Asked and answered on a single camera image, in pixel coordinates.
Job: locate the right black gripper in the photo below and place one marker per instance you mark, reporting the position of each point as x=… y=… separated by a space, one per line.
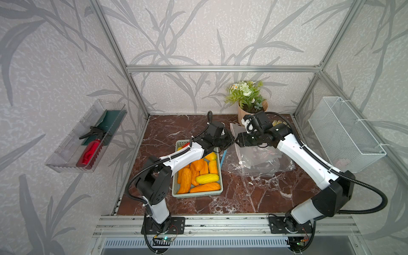
x=241 y=138

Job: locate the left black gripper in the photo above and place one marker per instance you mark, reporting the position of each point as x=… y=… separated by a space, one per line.
x=230 y=140

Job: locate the clear zip-top bag pink zipper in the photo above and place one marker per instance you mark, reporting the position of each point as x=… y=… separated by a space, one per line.
x=256 y=161

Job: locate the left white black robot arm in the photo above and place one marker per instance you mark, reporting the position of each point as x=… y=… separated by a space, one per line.
x=151 y=185

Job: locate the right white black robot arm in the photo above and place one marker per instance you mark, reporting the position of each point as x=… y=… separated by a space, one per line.
x=336 y=187

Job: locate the yellow orange mango small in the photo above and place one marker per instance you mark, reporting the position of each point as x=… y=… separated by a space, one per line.
x=211 y=157

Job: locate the stack of clear zip bags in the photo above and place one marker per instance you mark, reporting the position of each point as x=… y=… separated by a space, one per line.
x=230 y=162

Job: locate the long orange mango front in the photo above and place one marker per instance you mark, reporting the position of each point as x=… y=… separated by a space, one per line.
x=213 y=186

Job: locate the large orange mango left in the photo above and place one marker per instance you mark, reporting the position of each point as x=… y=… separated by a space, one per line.
x=185 y=176

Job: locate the yellow green garden gloves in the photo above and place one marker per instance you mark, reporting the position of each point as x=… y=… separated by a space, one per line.
x=278 y=122

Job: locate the green perforated plastic basket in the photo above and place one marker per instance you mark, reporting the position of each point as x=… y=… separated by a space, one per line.
x=176 y=181

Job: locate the potted artificial plant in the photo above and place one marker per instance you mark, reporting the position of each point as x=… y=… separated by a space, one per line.
x=247 y=95

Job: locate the dark green cloth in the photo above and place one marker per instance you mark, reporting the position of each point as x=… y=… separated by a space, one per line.
x=109 y=122

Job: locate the black pruning shears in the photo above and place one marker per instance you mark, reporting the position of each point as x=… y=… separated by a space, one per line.
x=94 y=131

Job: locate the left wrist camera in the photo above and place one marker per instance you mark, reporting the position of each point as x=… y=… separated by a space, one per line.
x=215 y=129

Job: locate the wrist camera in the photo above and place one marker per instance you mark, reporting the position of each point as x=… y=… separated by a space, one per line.
x=215 y=129
x=258 y=122

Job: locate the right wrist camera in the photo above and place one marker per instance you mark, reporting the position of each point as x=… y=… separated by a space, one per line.
x=258 y=122

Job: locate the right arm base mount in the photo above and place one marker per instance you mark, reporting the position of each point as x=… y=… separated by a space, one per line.
x=283 y=225

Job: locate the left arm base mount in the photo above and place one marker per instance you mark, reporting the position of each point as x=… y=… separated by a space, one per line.
x=172 y=225

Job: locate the white wire mesh basket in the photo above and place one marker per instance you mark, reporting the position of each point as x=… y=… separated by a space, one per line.
x=344 y=137

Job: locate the red handled brush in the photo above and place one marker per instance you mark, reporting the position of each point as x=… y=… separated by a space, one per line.
x=89 y=156

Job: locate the clear plastic wall tray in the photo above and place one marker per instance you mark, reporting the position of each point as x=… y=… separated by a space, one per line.
x=84 y=147

